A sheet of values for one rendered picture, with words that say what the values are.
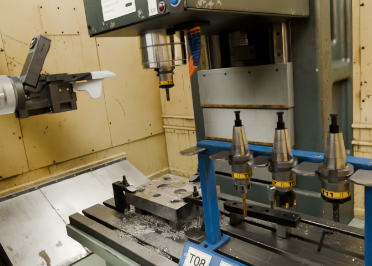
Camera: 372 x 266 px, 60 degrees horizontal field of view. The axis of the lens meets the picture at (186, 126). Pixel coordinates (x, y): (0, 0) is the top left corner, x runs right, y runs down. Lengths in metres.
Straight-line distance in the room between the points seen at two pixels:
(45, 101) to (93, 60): 1.43
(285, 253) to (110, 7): 0.86
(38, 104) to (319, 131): 1.02
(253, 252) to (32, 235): 1.12
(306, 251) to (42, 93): 0.80
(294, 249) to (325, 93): 0.63
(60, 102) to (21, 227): 1.17
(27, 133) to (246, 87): 1.21
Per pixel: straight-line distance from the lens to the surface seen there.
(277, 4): 1.10
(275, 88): 1.36
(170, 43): 1.06
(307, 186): 1.46
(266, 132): 1.42
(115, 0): 0.97
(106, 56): 2.18
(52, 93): 0.72
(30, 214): 1.88
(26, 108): 0.72
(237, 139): 0.76
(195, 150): 0.88
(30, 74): 0.72
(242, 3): 0.94
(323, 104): 1.35
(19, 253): 1.72
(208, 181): 0.94
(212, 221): 0.99
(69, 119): 2.05
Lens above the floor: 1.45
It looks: 11 degrees down
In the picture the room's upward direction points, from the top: 6 degrees counter-clockwise
